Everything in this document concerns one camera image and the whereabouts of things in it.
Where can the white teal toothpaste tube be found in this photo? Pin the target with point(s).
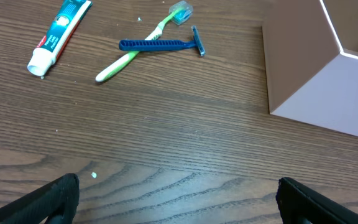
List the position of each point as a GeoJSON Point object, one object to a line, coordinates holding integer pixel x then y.
{"type": "Point", "coordinates": [52, 44]}

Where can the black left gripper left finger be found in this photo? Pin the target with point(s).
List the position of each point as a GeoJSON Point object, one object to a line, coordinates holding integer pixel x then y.
{"type": "Point", "coordinates": [55, 202]}

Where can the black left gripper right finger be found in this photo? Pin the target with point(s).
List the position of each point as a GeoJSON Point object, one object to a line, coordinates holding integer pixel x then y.
{"type": "Point", "coordinates": [299, 204]}

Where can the blue disposable razor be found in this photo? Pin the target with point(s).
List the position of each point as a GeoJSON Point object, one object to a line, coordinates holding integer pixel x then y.
{"type": "Point", "coordinates": [164, 45]}

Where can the white cardboard box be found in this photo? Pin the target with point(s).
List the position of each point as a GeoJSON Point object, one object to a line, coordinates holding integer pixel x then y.
{"type": "Point", "coordinates": [311, 59]}

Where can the green white toothbrush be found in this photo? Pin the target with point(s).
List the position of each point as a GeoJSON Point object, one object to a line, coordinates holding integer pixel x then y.
{"type": "Point", "coordinates": [178, 14]}

